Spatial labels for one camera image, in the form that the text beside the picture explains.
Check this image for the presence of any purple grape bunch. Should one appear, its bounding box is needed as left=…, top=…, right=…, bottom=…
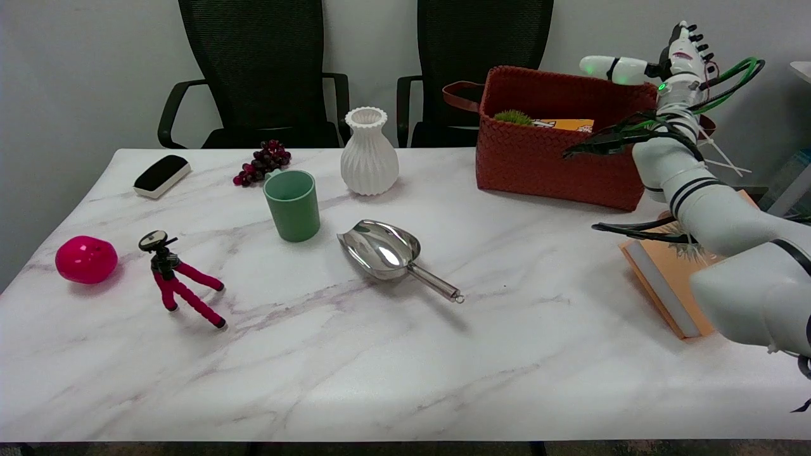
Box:
left=233, top=139, right=293, bottom=187

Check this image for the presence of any black mesh office chair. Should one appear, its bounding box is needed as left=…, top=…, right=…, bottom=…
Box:
left=157, top=0, right=351, bottom=150
left=397, top=0, right=555, bottom=149

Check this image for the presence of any white ribbed vase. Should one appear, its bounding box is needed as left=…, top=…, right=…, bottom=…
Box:
left=340, top=106, right=400, bottom=196

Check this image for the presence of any green plastic cup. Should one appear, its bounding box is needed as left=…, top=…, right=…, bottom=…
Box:
left=263, top=169, right=321, bottom=243

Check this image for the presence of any red flexible mini tripod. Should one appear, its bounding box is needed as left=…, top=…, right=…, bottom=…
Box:
left=138, top=230, right=227, bottom=330

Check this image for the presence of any black sleeved cable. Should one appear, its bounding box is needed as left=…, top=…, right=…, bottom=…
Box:
left=791, top=353, right=811, bottom=413

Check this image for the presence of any translucent blue storage bin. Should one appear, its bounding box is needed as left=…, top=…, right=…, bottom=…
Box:
left=757, top=149, right=811, bottom=219

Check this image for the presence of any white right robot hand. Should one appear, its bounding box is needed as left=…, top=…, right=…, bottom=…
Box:
left=580, top=21, right=717, bottom=85

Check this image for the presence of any pink ball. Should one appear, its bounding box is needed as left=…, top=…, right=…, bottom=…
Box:
left=54, top=235, right=119, bottom=284

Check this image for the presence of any green black cable bundle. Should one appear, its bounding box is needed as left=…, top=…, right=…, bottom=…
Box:
left=563, top=57, right=765, bottom=245

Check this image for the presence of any black white board eraser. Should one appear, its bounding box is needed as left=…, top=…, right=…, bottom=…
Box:
left=133, top=155, right=192, bottom=200

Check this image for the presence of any silver metal scoop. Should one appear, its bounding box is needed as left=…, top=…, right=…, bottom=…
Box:
left=336, top=219, right=466, bottom=304

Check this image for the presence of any orange pineapple book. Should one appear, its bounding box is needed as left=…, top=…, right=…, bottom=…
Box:
left=618, top=190, right=761, bottom=340

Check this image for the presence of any orange box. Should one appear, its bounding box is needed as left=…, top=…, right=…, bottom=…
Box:
left=532, top=118, right=596, bottom=134

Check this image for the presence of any red woven basket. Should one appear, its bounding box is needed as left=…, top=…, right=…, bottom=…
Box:
left=442, top=65, right=718, bottom=212

